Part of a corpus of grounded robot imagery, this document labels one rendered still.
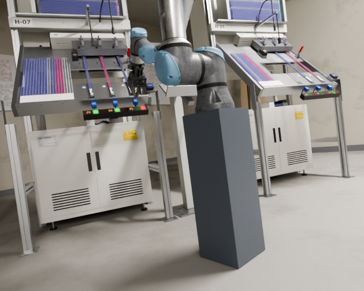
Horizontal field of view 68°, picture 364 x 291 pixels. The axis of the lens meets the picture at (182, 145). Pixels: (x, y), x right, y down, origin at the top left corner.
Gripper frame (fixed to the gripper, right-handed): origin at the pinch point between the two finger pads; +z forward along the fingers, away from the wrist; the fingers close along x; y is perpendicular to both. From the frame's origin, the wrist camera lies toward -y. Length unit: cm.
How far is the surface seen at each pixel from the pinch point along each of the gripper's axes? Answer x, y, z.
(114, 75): 0, -70, 26
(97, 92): -18.8, -12.6, 4.9
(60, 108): -38.4, -2.2, 7.0
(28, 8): -54, -103, -10
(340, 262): 43, 108, -1
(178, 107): 29.3, -6.8, 15.8
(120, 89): -5.6, -14.3, 4.9
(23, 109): -55, -2, 6
